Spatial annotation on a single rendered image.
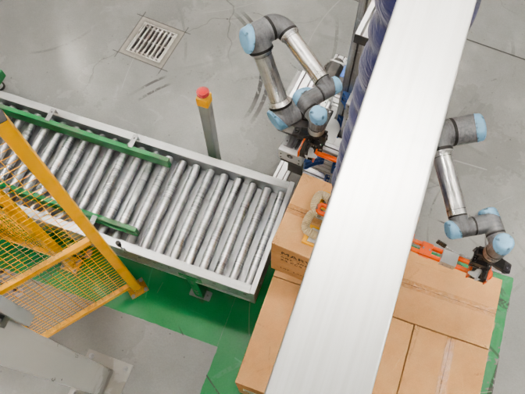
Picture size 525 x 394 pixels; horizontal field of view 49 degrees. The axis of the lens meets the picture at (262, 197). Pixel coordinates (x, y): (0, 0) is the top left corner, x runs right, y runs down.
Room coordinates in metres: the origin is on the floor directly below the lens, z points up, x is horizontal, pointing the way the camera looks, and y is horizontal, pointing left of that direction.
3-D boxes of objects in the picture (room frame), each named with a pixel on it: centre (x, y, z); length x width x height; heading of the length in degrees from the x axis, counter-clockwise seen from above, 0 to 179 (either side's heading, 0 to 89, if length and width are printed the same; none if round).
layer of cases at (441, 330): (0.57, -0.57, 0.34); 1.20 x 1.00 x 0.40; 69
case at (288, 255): (0.94, -0.39, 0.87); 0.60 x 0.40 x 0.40; 65
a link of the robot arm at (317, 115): (1.30, -0.24, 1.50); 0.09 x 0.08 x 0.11; 31
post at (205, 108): (1.76, 0.31, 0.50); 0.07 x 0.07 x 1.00; 69
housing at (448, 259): (0.74, -0.81, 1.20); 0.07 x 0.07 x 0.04; 65
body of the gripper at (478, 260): (0.70, -0.91, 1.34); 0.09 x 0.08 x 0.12; 65
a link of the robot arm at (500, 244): (0.70, -0.92, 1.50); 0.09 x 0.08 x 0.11; 9
